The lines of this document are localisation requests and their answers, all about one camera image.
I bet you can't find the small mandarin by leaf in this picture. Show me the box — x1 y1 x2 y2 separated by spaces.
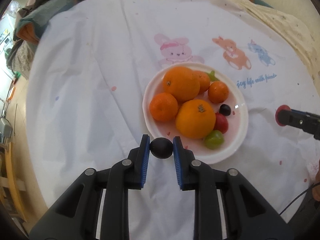
194 70 210 94

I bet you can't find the red cherry tomato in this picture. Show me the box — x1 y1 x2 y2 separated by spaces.
214 113 228 134
275 105 292 126

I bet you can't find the white cartoon bed sheet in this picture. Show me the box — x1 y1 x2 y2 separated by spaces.
26 0 319 239

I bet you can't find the large orange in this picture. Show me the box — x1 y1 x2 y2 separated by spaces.
162 66 200 102
175 99 216 139

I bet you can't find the large orange back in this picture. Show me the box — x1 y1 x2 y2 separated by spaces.
162 66 200 102

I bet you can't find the small mandarin orange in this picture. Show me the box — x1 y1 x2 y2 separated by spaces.
149 93 179 122

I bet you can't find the pile of clothes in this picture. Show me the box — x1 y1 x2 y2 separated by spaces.
6 0 84 79

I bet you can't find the medium mandarin orange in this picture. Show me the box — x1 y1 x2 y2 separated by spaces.
208 81 229 104

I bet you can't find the large orange front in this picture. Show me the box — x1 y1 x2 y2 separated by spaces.
175 99 216 139

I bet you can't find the dark purple cherry tomato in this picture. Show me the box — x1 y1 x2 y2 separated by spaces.
219 104 231 116

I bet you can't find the wooden chair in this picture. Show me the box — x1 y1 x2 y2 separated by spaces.
1 142 28 222

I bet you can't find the right hand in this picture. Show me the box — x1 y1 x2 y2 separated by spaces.
312 159 320 202

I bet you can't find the red cherry tomato in plate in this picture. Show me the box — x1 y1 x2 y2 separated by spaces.
214 113 228 134

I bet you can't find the pink strawberry-shaped plate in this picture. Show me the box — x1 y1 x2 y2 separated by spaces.
142 62 248 165

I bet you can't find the green cherry tomato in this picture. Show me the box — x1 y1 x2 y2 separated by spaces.
204 130 225 150

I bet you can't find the teal orange folded blanket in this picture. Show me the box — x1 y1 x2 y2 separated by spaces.
14 0 81 45

